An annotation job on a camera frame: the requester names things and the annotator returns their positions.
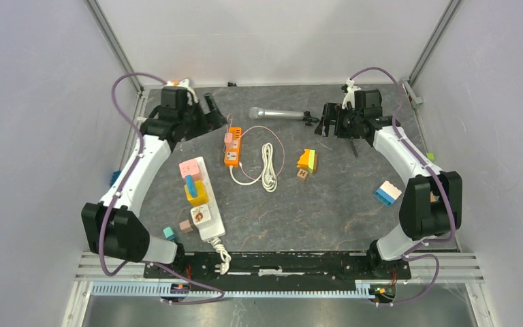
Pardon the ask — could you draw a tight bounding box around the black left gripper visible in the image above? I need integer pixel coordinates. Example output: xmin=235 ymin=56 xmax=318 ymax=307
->
xmin=180 ymin=93 xmax=228 ymax=141

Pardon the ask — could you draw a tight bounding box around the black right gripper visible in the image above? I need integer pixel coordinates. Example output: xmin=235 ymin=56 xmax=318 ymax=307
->
xmin=315 ymin=102 xmax=363 ymax=140

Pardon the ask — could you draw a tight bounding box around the pink charger with cable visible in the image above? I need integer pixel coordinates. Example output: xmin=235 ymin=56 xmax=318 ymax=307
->
xmin=225 ymin=114 xmax=285 ymax=192

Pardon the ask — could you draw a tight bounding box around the grey microphone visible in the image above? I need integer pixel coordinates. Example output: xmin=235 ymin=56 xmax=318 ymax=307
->
xmin=249 ymin=107 xmax=304 ymax=121

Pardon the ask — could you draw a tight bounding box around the orange power strip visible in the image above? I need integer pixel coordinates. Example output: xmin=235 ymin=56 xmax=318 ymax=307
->
xmin=223 ymin=127 xmax=242 ymax=168

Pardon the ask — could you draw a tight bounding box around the colourful toy block stack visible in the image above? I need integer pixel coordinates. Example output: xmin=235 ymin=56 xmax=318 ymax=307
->
xmin=296 ymin=149 xmax=317 ymax=174

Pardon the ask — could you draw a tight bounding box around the pink cube socket adapter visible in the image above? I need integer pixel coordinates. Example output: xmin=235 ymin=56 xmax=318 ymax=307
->
xmin=178 ymin=158 xmax=202 ymax=181

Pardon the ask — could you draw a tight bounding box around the blue rounded adapter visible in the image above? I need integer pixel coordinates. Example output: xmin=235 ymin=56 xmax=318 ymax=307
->
xmin=185 ymin=174 xmax=198 ymax=198

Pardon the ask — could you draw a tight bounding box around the wooden letter cube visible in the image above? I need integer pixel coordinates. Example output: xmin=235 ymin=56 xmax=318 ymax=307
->
xmin=296 ymin=168 xmax=309 ymax=181

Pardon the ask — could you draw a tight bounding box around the yellow cube socket adapter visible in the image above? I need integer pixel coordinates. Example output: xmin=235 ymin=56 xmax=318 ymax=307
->
xmin=185 ymin=181 xmax=210 ymax=207

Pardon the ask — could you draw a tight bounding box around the white cube adapter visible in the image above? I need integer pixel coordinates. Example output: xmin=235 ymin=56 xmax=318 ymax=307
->
xmin=191 ymin=204 xmax=212 ymax=228

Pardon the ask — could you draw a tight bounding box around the white multicolour power strip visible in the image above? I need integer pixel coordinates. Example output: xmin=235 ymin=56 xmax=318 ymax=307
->
xmin=189 ymin=157 xmax=225 ymax=246

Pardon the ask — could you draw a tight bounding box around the small pink plug adapter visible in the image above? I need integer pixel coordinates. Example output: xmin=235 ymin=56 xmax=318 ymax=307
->
xmin=179 ymin=219 xmax=195 ymax=233

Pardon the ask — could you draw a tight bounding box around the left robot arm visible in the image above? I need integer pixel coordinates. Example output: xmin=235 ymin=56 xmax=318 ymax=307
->
xmin=81 ymin=84 xmax=227 ymax=278

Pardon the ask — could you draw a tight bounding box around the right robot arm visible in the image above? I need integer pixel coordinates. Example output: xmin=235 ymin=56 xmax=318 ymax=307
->
xmin=315 ymin=86 xmax=462 ymax=278

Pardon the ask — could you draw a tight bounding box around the blue white toy block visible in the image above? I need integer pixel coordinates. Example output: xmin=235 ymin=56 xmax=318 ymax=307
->
xmin=374 ymin=181 xmax=402 ymax=206

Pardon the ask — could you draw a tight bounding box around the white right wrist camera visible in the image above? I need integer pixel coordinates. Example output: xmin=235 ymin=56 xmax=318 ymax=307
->
xmin=341 ymin=78 xmax=362 ymax=110

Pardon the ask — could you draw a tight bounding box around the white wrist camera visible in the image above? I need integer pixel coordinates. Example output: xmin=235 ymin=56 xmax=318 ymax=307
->
xmin=164 ymin=78 xmax=199 ymax=104
xmin=341 ymin=78 xmax=362 ymax=110

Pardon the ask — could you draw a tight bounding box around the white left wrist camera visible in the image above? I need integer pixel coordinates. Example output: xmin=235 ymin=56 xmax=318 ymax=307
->
xmin=164 ymin=78 xmax=199 ymax=104

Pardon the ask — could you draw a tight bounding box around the white coiled cable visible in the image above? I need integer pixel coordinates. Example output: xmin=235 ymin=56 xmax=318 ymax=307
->
xmin=229 ymin=142 xmax=279 ymax=193

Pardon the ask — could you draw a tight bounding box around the blue wall clip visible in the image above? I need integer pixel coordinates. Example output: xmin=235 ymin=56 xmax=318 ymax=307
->
xmin=110 ymin=170 xmax=121 ymax=186

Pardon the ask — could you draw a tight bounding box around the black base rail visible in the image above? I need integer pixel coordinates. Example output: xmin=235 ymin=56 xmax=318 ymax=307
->
xmin=168 ymin=251 xmax=411 ymax=292

